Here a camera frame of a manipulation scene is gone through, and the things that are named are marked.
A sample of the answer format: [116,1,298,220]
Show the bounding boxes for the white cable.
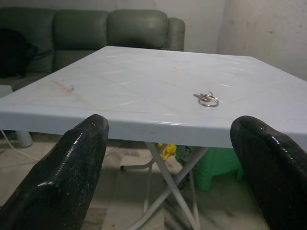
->
[0,129,36,160]

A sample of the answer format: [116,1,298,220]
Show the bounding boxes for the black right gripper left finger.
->
[0,114,110,230]

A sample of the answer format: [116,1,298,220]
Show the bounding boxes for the black cushion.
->
[0,28,39,79]

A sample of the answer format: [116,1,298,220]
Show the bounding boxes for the green leather sofa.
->
[0,6,186,93]

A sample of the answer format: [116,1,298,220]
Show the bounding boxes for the green plastic stool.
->
[176,145,244,192]

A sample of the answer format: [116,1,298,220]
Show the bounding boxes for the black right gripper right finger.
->
[229,115,307,230]

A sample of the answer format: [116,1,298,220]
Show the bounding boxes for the white plastic folding table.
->
[0,45,307,230]

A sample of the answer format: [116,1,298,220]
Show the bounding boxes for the yellow plastic object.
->
[157,143,177,161]

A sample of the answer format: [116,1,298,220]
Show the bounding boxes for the silver keys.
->
[193,91,220,108]

